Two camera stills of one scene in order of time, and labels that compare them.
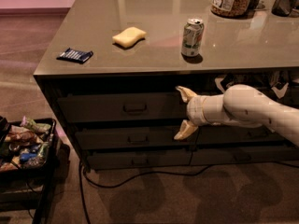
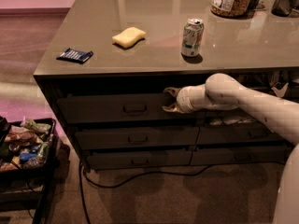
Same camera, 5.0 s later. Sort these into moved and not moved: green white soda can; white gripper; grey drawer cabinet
Moved: white gripper
Not moved: green white soda can; grey drawer cabinet
